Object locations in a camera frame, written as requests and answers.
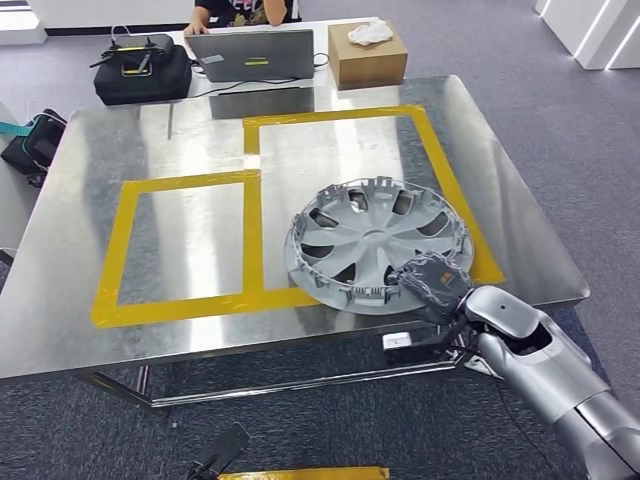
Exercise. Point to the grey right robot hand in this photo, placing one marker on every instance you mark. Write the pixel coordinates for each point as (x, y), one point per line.
(438, 288)

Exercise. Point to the grey wheel hubcap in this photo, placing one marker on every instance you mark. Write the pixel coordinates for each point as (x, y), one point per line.
(370, 245)

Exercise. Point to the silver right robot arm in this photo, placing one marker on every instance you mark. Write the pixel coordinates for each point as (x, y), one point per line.
(550, 391)

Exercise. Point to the stainless steel workbench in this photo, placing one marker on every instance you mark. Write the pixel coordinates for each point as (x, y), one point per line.
(60, 265)

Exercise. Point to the brown cardboard box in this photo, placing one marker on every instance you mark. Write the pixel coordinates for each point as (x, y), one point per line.
(367, 66)

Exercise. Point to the white light-strip platform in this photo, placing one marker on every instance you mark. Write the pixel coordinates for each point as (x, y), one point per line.
(585, 33)

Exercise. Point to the grey laptop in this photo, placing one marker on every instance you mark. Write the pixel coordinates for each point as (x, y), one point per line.
(250, 56)

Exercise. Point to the person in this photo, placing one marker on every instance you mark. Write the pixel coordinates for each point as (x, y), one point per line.
(235, 12)

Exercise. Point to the black carry case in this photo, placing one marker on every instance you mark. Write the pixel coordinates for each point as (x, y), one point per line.
(145, 83)

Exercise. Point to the black device with antennas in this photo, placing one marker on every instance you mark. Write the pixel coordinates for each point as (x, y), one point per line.
(135, 50)

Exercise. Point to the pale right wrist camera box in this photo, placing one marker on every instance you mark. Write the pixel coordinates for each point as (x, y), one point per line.
(397, 341)

